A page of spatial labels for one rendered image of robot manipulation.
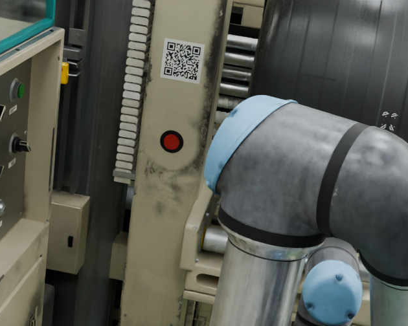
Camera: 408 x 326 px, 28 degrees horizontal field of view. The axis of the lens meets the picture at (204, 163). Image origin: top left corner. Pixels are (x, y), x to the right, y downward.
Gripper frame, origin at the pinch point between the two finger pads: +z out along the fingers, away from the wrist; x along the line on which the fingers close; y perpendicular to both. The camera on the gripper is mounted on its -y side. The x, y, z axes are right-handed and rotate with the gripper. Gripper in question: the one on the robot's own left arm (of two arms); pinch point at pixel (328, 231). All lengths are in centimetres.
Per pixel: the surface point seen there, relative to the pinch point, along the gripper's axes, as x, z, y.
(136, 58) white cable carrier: 40.3, 15.8, 21.4
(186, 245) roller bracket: 24.3, 6.4, -9.7
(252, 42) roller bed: 22, 55, 24
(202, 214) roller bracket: 22.8, 11.5, -4.9
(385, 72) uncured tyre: -3.6, -3.1, 28.7
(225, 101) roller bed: 26, 56, 9
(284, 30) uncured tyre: 13.3, -0.5, 32.3
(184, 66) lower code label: 30.8, 14.0, 21.8
